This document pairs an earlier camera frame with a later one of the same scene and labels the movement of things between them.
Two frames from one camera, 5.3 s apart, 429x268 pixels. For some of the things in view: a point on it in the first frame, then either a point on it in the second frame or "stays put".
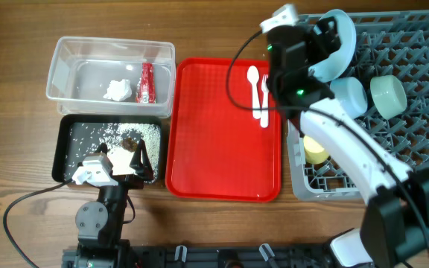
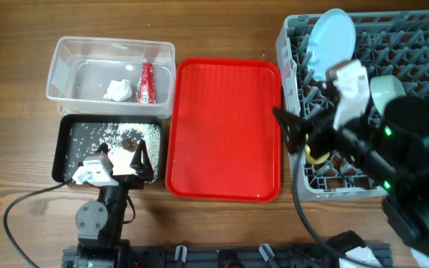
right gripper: (322, 45) -> (299, 126)
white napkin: (118, 90) stays put
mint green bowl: (388, 94) stays put
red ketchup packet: (147, 92) stays put
